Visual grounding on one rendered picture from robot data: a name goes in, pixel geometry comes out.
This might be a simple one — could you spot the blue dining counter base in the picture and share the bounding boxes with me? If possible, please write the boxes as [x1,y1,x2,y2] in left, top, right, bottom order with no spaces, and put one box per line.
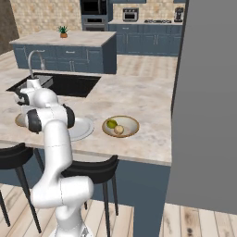
[0,142,171,237]

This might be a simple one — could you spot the black coffee machine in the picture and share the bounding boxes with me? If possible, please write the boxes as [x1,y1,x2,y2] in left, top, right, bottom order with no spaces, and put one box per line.
[173,6,185,23]

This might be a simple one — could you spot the silver toaster oven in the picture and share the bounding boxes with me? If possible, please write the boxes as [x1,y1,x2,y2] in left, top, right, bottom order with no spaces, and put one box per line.
[121,7,140,22]

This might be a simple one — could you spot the black sink basin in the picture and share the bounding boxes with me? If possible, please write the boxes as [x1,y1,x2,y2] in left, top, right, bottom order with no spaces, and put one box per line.
[6,72,102,99]

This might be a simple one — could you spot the small potted green plant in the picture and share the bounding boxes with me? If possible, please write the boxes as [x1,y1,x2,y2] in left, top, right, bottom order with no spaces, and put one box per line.
[56,25,69,39]

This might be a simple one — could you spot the white round plate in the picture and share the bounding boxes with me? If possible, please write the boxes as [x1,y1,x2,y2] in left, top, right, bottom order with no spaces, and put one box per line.
[66,116,95,143]

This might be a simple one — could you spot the black bar stool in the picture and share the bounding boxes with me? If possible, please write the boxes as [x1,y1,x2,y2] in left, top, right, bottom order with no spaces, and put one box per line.
[0,142,44,234]
[60,155,120,237]

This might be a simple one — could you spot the blue kitchen island cupboards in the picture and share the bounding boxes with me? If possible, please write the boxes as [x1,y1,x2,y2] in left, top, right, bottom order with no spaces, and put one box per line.
[8,30,118,75]

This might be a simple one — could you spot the black built-in oven stack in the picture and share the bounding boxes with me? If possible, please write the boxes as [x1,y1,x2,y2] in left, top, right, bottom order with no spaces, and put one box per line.
[80,0,109,32]

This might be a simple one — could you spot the silver curved tap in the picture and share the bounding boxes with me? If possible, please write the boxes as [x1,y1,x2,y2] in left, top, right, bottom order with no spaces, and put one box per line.
[28,49,47,80]

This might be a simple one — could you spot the beige bowl with brown rim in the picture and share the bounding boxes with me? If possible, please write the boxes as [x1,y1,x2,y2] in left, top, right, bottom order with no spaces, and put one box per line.
[102,115,141,139]
[14,112,31,129]

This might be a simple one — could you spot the blue run of base cupboards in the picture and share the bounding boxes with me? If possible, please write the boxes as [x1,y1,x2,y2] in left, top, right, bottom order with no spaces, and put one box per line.
[107,18,184,57]

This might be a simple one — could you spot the tall grey fridge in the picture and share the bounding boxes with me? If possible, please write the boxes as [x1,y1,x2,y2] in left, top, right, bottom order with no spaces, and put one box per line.
[165,0,237,216]

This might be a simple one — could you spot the green round fruit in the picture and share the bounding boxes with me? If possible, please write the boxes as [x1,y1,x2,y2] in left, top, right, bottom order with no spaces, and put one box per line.
[106,118,119,130]

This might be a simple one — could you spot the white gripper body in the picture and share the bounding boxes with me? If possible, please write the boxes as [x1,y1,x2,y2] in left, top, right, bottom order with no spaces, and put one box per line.
[25,77,42,92]

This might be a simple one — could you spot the tan round fruit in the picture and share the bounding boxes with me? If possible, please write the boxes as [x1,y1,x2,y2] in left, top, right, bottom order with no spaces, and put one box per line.
[113,124,125,136]

